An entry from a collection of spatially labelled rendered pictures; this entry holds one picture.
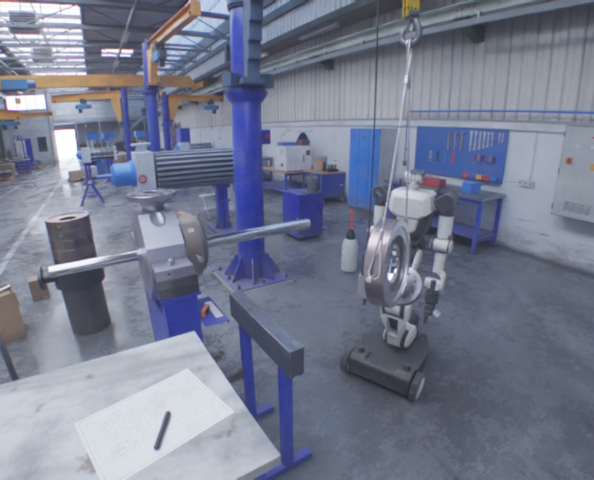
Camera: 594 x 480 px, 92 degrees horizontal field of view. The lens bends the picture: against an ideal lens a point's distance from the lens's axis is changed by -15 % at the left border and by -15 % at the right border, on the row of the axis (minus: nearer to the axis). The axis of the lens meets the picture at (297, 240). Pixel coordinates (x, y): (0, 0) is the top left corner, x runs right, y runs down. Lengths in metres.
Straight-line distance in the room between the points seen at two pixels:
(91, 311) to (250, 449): 2.57
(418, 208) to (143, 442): 1.79
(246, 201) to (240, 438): 2.95
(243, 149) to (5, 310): 2.73
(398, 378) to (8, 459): 2.04
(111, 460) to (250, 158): 3.08
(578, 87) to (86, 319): 6.40
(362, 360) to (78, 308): 2.45
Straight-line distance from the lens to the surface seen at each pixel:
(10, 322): 3.76
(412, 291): 1.71
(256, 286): 3.83
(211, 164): 5.56
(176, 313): 1.73
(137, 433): 1.19
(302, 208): 5.30
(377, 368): 2.45
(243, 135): 3.65
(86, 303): 3.37
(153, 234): 1.74
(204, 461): 1.07
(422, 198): 2.10
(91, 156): 14.10
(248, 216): 3.76
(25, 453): 1.29
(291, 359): 1.42
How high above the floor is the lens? 1.71
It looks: 18 degrees down
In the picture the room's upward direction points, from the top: straight up
